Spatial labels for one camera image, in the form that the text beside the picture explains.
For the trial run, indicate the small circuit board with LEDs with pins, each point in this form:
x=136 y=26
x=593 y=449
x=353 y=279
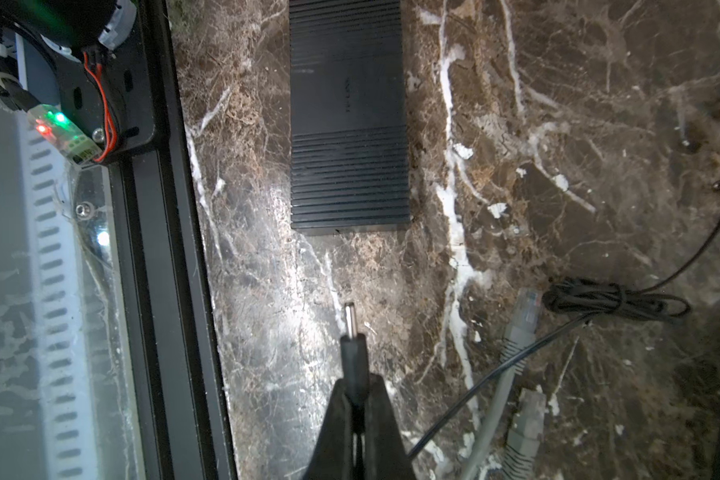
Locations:
x=64 y=135

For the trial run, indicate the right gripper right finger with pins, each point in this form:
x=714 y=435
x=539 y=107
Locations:
x=384 y=454

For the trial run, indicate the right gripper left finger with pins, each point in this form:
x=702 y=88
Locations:
x=332 y=457

